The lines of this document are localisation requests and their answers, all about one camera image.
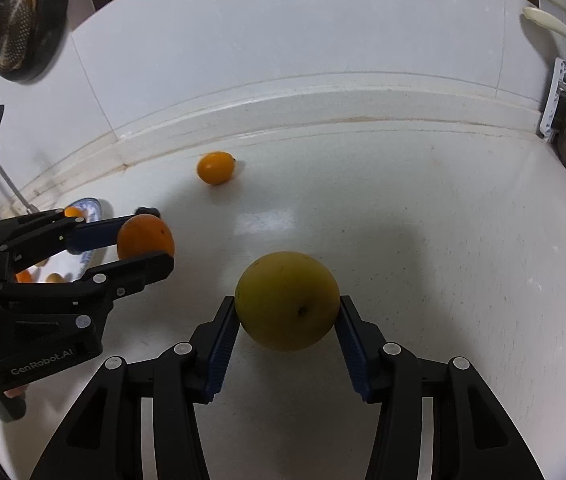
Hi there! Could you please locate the yellow green pear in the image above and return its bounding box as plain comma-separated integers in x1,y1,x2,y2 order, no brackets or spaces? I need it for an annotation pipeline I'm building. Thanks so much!
234,252,341,352

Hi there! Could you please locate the brown longan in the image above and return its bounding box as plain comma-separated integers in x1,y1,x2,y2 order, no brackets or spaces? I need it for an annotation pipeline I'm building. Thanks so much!
46,273,65,283

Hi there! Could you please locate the brass perforated strainer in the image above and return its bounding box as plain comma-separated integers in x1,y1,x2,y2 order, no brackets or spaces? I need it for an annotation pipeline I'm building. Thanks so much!
0,0,37,74

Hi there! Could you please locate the small orange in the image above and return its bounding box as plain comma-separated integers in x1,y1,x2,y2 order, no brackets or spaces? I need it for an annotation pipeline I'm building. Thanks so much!
196,152,235,185
64,206,85,218

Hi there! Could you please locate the large orange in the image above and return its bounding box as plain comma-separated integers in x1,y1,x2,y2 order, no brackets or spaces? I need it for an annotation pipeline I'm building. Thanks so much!
15,270,33,284

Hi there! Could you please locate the dark plum far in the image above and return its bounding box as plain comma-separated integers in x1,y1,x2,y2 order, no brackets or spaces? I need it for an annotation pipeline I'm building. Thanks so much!
134,207,161,219

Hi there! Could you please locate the blue white porcelain plate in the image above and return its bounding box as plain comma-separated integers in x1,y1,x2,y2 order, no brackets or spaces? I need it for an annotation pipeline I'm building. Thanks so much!
30,197,102,283

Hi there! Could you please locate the person left hand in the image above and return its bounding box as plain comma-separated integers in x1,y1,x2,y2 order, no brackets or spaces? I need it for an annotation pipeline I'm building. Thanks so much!
3,385,28,399

